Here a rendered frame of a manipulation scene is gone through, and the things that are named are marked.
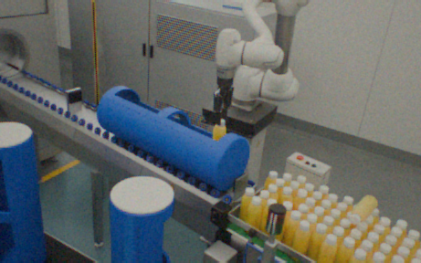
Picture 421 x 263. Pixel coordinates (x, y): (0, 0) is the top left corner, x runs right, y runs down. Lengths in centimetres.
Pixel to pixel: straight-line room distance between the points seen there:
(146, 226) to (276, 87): 118
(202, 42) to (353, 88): 177
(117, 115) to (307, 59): 289
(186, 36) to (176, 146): 198
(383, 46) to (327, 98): 79
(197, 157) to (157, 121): 32
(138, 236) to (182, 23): 245
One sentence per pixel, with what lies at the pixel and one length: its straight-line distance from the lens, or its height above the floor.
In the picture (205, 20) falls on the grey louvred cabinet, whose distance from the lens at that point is 382.
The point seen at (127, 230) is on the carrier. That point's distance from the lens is 190.
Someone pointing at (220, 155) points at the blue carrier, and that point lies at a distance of 197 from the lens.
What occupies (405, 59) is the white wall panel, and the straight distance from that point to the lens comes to 462.
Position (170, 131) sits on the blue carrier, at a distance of 215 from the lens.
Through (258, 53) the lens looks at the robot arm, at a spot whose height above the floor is 166.
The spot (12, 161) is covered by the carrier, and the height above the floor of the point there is 94.
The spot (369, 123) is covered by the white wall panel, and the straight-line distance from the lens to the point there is 486.
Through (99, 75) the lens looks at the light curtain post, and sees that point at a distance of 318.
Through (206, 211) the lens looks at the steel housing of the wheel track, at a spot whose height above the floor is 86.
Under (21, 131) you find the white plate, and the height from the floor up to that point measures 104.
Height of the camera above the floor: 216
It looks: 27 degrees down
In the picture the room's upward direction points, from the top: 5 degrees clockwise
